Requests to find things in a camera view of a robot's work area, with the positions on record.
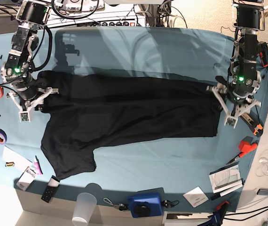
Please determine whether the white paper sheet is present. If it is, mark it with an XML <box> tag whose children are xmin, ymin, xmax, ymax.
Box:
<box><xmin>2</xmin><ymin>146</ymin><xmax>32</xmax><ymax>172</ymax></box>

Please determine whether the teal table cloth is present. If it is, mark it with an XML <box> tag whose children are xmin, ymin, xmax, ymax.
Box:
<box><xmin>0</xmin><ymin>26</ymin><xmax>268</xmax><ymax>212</ymax></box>

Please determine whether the purple tape roll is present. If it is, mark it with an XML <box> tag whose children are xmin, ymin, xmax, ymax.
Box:
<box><xmin>0</xmin><ymin>129</ymin><xmax>8</xmax><ymax>145</ymax></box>

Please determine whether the small battery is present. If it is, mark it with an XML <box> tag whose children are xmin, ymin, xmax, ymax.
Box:
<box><xmin>5</xmin><ymin>162</ymin><xmax>15</xmax><ymax>167</ymax></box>

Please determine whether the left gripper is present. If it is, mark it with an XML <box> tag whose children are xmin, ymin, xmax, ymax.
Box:
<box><xmin>206</xmin><ymin>85</ymin><xmax>261</xmax><ymax>128</ymax></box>

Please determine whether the orange black wire stripper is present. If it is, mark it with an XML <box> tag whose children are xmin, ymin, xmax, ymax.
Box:
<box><xmin>240</xmin><ymin>111</ymin><xmax>264</xmax><ymax>137</ymax></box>

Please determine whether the white instruction card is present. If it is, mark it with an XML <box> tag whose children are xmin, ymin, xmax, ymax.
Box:
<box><xmin>183</xmin><ymin>186</ymin><xmax>209</xmax><ymax>208</ymax></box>

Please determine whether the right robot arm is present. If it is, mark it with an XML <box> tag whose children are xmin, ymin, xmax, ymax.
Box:
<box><xmin>0</xmin><ymin>0</ymin><xmax>58</xmax><ymax>122</ymax></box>

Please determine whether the black t-shirt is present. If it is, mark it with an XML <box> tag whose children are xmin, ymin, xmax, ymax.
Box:
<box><xmin>38</xmin><ymin>71</ymin><xmax>221</xmax><ymax>179</ymax></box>

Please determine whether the pink glue tube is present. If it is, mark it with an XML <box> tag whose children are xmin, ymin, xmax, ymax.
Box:
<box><xmin>34</xmin><ymin>156</ymin><xmax>43</xmax><ymax>175</ymax></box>

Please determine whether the red black clamp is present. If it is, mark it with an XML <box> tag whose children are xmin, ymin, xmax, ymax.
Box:
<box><xmin>259</xmin><ymin>41</ymin><xmax>268</xmax><ymax>68</ymax></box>

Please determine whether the blue plastic box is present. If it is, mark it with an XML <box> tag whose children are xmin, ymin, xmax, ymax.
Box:
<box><xmin>127</xmin><ymin>192</ymin><xmax>163</xmax><ymax>218</ymax></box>

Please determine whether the black remote control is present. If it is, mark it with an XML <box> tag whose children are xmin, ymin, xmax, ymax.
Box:
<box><xmin>41</xmin><ymin>176</ymin><xmax>60</xmax><ymax>203</ymax></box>

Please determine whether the white booklet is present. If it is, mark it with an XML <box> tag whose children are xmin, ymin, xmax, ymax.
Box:
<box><xmin>209</xmin><ymin>163</ymin><xmax>242</xmax><ymax>194</ymax></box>

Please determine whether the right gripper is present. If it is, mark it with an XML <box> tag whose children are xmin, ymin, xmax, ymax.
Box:
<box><xmin>6</xmin><ymin>87</ymin><xmax>59</xmax><ymax>122</ymax></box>

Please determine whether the white packaged item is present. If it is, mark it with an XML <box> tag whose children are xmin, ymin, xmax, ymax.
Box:
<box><xmin>16</xmin><ymin>167</ymin><xmax>36</xmax><ymax>191</ymax></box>

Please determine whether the clear plastic cup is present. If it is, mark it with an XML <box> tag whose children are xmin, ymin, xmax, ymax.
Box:
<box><xmin>72</xmin><ymin>193</ymin><xmax>97</xmax><ymax>226</ymax></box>

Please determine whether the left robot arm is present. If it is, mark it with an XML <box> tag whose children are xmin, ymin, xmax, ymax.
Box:
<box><xmin>207</xmin><ymin>0</ymin><xmax>265</xmax><ymax>127</ymax></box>

